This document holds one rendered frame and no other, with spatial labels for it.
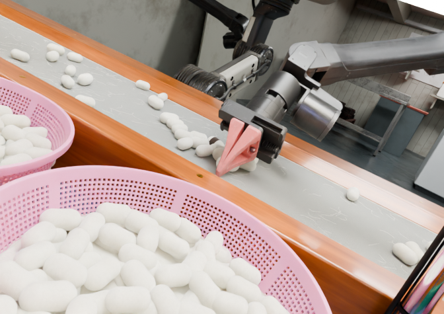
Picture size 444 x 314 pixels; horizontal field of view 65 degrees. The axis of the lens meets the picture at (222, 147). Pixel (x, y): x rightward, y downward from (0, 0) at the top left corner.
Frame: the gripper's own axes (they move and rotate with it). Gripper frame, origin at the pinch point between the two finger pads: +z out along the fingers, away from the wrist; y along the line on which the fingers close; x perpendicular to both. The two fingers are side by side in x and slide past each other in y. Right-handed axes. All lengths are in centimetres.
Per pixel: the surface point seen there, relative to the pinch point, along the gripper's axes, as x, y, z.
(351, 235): 4.7, 19.4, -3.6
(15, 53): 2.5, -44.9, -1.1
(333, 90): 558, -62, -622
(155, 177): -9.4, -2.4, 9.5
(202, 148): 2.7, -5.1, -3.0
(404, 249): 3.6, 25.8, -5.1
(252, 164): 5.4, 2.0, -6.3
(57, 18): 121, -205, -104
